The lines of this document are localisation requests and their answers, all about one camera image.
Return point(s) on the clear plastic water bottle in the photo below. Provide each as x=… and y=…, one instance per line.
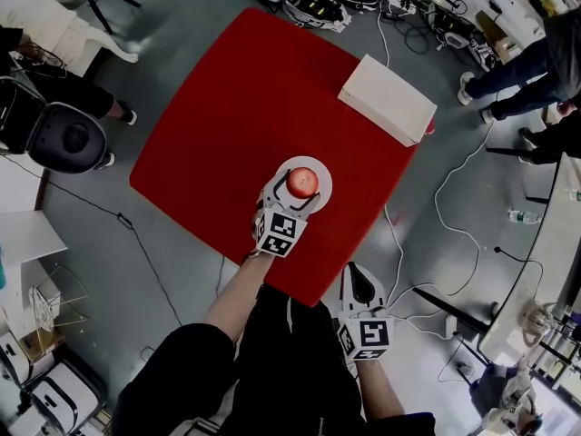
x=574, y=195
x=524, y=216

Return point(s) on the white low table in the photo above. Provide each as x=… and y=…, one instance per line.
x=27, y=234

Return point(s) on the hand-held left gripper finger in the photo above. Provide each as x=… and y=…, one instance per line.
x=274, y=186
x=308, y=206

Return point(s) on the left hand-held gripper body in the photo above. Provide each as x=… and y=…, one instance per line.
x=281, y=232

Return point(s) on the person's left forearm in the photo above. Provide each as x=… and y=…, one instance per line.
x=236, y=298

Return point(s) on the white power strip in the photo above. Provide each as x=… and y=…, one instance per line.
x=451, y=325

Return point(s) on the white cardboard box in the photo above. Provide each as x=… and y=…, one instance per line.
x=386, y=98

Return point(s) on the brown cardboard box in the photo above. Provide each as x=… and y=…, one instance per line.
x=492, y=30

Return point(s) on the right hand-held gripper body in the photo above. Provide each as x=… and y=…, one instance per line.
x=372, y=334

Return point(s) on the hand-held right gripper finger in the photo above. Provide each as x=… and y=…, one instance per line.
x=346, y=289
x=372, y=291

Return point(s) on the person's right forearm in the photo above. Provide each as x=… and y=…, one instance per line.
x=379, y=389

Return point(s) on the white and black hard case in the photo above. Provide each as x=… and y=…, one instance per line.
x=13, y=361
x=59, y=398

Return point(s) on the red cloth covered table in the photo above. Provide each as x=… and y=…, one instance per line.
x=249, y=107

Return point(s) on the white round plate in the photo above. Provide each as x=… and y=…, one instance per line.
x=324, y=175

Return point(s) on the grey curved table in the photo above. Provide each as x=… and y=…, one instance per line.
x=535, y=289

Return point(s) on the person's black clothing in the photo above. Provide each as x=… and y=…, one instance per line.
x=295, y=370

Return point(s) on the black power adapter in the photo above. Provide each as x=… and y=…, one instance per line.
x=123, y=220

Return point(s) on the red apple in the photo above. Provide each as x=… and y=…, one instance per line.
x=302, y=182

